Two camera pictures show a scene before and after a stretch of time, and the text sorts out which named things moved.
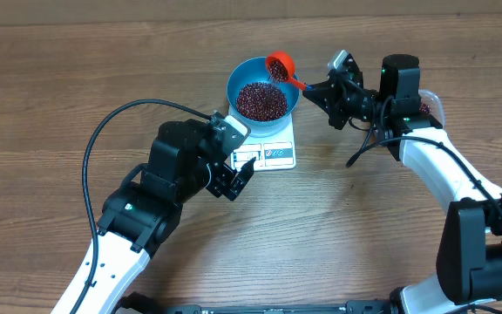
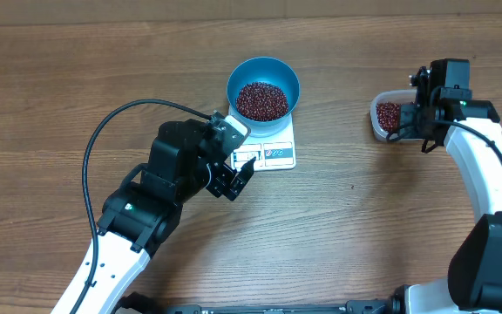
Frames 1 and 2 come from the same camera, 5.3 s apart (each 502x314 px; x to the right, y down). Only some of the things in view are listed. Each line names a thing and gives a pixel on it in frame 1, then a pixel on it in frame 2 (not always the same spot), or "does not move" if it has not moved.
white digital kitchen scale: x=276 y=151 does not move
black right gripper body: x=358 y=106 → x=410 y=124
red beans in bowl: x=261 y=102 does not move
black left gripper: x=221 y=185 does not move
